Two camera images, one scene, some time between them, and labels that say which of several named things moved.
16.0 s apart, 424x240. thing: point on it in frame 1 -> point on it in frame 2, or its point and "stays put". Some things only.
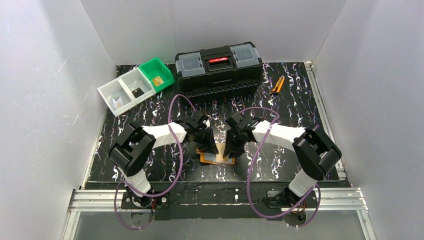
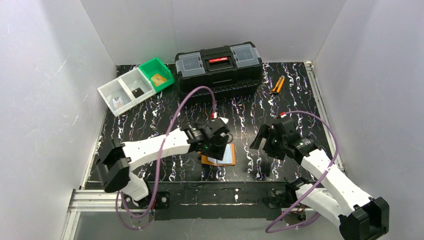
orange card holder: x=215 y=157 stays put
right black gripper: x=234 y=136 -> x=267 y=138
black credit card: x=137 y=92 stays put
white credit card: x=117 y=104 stays put
